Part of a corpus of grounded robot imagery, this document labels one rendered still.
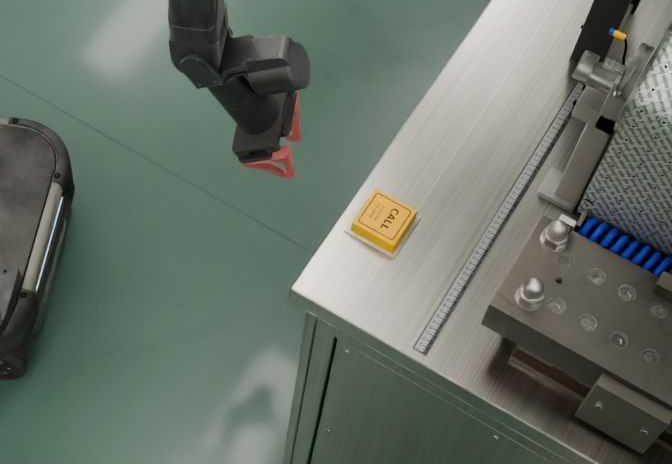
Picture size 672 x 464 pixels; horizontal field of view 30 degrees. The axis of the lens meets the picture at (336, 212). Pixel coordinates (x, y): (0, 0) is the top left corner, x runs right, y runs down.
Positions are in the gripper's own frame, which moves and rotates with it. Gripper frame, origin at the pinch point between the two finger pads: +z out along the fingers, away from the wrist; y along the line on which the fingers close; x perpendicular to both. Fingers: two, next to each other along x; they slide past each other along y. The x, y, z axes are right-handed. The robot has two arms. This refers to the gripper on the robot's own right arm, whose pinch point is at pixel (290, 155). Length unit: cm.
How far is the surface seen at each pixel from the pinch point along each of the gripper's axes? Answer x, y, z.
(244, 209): 62, 52, 85
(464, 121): -14.2, 20.4, 25.0
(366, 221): -4.1, -1.1, 16.4
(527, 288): -29.0, -15.7, 14.1
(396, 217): -7.7, 0.3, 18.5
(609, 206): -38.0, -1.6, 19.4
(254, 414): 53, 3, 90
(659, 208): -44.8, -3.8, 17.9
